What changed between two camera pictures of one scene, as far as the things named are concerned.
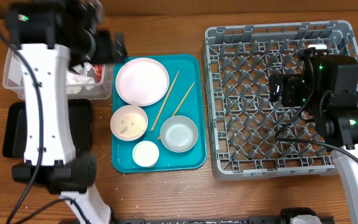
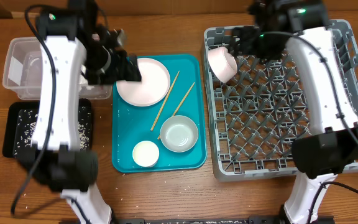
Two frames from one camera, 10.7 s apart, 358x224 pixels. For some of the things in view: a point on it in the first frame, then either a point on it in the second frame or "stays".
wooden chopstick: (160, 136) stays
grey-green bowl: (179, 134) stays
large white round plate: (142, 82) stays
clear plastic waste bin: (86, 81) stays
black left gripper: (102, 51) → (92, 75)
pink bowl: (128, 122) → (222, 63)
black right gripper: (288, 84) → (242, 37)
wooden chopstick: (164, 101) stays
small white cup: (145, 154) stays
